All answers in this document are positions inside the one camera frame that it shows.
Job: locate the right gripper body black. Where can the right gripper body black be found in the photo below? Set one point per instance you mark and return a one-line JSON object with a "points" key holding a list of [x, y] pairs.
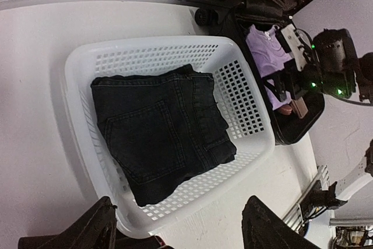
{"points": [[313, 79]]}

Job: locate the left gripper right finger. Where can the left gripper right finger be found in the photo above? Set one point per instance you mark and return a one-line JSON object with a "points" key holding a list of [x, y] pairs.
{"points": [[262, 228]]}

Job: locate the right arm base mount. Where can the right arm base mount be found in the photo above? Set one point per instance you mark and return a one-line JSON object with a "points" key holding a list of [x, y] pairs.
{"points": [[317, 201]]}

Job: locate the brown leather wallet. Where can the brown leather wallet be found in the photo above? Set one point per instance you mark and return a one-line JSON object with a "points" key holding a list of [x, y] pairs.
{"points": [[299, 107]]}

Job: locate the aluminium front rail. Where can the aluminium front rail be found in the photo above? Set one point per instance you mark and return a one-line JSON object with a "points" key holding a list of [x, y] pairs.
{"points": [[297, 216]]}

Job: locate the white perforated plastic basket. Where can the white perforated plastic basket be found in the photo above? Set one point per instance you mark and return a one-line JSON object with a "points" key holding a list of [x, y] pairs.
{"points": [[236, 94]]}

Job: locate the black jeans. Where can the black jeans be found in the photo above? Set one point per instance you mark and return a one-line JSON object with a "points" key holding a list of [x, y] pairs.
{"points": [[162, 130]]}

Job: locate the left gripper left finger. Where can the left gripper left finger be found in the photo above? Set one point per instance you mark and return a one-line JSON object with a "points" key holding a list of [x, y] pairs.
{"points": [[96, 228]]}

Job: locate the small round pink tin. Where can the small round pink tin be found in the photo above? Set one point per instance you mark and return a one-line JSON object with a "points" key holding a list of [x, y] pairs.
{"points": [[285, 109]]}

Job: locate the black pink small suitcase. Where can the black pink small suitcase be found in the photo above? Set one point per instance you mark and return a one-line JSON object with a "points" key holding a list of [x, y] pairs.
{"points": [[153, 242]]}

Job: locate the purple shirt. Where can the purple shirt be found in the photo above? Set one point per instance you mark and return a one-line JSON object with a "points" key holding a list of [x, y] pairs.
{"points": [[269, 56]]}

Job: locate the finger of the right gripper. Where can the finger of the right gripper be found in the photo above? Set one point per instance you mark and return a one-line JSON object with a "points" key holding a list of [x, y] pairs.
{"points": [[276, 86]]}

